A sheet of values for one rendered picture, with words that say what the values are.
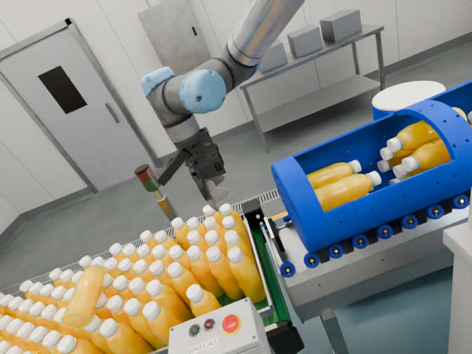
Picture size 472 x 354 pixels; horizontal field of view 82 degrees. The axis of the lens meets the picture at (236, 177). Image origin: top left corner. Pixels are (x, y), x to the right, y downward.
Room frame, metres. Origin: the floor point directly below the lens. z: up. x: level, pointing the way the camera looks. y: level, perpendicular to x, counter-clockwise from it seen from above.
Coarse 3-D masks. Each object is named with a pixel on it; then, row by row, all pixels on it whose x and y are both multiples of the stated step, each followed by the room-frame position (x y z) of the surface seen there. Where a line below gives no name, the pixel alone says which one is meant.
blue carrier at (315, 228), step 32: (448, 96) 0.71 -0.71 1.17; (384, 128) 0.73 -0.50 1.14; (448, 128) 0.52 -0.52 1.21; (288, 160) 0.65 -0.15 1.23; (320, 160) 0.76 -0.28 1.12; (352, 160) 0.75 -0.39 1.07; (288, 192) 0.55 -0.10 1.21; (384, 192) 0.48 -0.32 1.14; (416, 192) 0.47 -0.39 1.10; (448, 192) 0.47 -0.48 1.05; (320, 224) 0.49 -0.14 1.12; (352, 224) 0.48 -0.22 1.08
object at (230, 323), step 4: (228, 316) 0.37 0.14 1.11; (232, 316) 0.37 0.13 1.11; (236, 316) 0.37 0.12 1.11; (224, 320) 0.37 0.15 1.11; (228, 320) 0.36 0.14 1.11; (232, 320) 0.36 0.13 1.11; (236, 320) 0.36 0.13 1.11; (224, 324) 0.36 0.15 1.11; (228, 324) 0.35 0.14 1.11; (232, 324) 0.35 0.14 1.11; (236, 324) 0.35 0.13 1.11; (224, 328) 0.35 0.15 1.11; (228, 328) 0.35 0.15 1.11; (232, 328) 0.34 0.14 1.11
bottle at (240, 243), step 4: (240, 240) 0.62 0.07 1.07; (244, 240) 0.63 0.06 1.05; (228, 244) 0.61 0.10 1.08; (232, 244) 0.61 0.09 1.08; (236, 244) 0.61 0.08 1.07; (240, 244) 0.61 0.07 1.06; (244, 244) 0.61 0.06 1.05; (248, 244) 0.62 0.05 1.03; (228, 248) 0.61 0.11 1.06; (240, 248) 0.60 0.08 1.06; (244, 248) 0.60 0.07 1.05; (248, 248) 0.61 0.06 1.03; (244, 252) 0.60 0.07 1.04; (248, 252) 0.60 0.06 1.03; (252, 256) 0.61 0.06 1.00; (252, 260) 0.60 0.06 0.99; (256, 264) 0.61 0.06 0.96; (256, 268) 0.60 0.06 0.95
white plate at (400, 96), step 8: (392, 88) 1.17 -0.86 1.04; (400, 88) 1.13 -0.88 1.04; (408, 88) 1.10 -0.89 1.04; (416, 88) 1.07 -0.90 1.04; (424, 88) 1.04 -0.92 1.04; (432, 88) 1.01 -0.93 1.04; (440, 88) 0.98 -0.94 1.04; (376, 96) 1.16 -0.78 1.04; (384, 96) 1.13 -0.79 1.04; (392, 96) 1.10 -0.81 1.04; (400, 96) 1.07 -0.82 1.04; (408, 96) 1.04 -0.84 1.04; (416, 96) 1.01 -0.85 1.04; (424, 96) 0.98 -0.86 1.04; (376, 104) 1.09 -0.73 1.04; (384, 104) 1.06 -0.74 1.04; (392, 104) 1.03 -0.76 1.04; (400, 104) 1.00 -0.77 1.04; (408, 104) 0.98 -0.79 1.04
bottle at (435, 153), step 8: (424, 144) 0.58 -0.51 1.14; (432, 144) 0.56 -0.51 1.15; (440, 144) 0.55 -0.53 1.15; (416, 152) 0.57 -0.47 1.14; (424, 152) 0.55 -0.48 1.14; (432, 152) 0.54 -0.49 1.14; (440, 152) 0.53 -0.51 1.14; (448, 152) 0.53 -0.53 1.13; (416, 160) 0.55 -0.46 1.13; (424, 160) 0.54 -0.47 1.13; (432, 160) 0.53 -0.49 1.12; (440, 160) 0.52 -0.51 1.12; (448, 160) 0.52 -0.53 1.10; (424, 168) 0.54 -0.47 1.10
